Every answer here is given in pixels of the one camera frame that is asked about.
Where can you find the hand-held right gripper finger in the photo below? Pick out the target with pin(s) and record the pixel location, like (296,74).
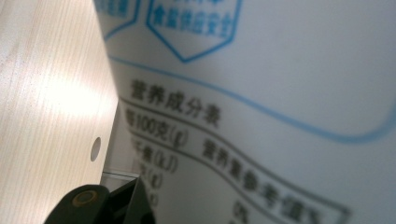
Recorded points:
(134,205)

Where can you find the white blue printed bag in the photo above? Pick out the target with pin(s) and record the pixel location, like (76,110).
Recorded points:
(280,93)

